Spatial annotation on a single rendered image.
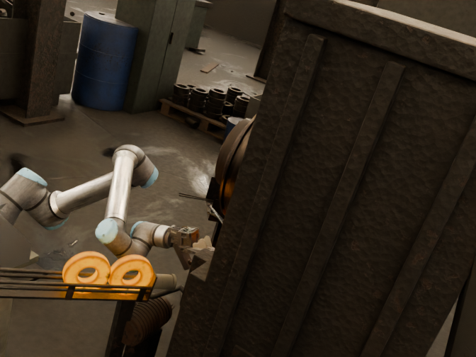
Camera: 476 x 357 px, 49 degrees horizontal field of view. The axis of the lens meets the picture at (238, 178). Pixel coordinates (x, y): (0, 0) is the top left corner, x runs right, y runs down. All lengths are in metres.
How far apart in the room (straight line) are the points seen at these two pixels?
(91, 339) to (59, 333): 0.15
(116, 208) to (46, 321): 0.82
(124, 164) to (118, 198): 0.23
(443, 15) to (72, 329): 3.36
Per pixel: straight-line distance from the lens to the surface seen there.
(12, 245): 2.74
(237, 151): 1.76
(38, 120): 4.92
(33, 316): 2.74
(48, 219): 2.84
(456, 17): 4.38
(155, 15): 5.41
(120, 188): 2.21
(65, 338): 2.64
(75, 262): 1.77
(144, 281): 1.89
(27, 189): 2.77
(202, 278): 1.64
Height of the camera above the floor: 1.79
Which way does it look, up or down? 22 degrees down
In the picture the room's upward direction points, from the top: 17 degrees clockwise
